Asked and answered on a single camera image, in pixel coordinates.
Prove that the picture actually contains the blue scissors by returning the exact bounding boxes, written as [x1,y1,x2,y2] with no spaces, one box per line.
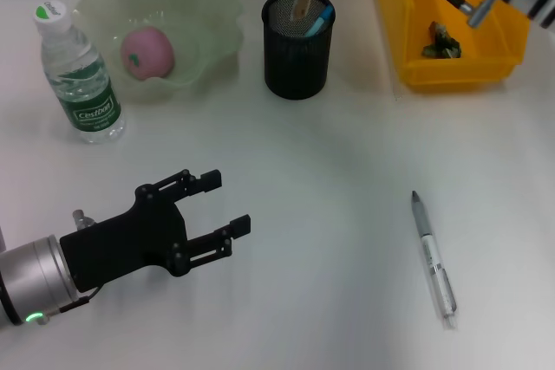
[305,4,336,38]

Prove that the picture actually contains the green plastic wrapper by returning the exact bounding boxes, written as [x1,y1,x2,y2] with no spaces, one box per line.
[420,21,463,60]

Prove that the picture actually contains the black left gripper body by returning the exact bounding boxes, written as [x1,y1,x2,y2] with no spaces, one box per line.
[59,183,190,293]

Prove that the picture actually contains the clear grey pen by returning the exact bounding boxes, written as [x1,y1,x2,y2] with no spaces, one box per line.
[410,190,460,330]

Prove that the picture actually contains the pink peach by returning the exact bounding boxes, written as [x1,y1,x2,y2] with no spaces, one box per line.
[120,26,175,81]

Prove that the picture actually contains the yellow plastic bin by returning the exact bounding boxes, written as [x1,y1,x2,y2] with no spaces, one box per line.
[375,0,531,93]

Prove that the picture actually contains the left gripper cable with connector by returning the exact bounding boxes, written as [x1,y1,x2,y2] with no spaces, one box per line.
[42,209,108,315]

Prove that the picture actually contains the clear water bottle green label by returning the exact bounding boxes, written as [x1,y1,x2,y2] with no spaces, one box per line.
[33,0,127,145]

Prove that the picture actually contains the black mesh pen holder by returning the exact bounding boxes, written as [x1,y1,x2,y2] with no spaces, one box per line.
[262,0,337,101]

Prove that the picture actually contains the pale green wavy fruit bowl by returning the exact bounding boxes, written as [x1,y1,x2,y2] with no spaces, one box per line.
[73,0,243,102]

